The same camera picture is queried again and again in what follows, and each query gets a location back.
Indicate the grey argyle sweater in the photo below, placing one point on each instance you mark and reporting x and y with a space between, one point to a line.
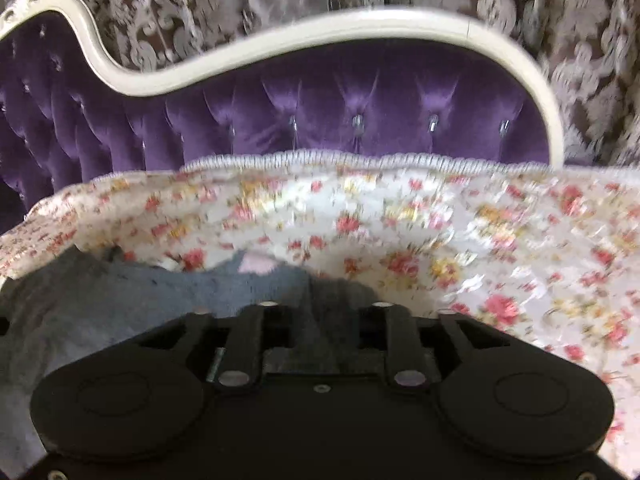
125 310

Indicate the purple tufted sofa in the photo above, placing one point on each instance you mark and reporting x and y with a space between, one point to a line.
320 105

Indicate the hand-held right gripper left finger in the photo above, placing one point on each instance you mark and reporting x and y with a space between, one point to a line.
250 340

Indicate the floral blanket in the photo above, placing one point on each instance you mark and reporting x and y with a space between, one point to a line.
450 240

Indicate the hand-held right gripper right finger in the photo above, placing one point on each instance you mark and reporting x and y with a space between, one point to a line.
400 345

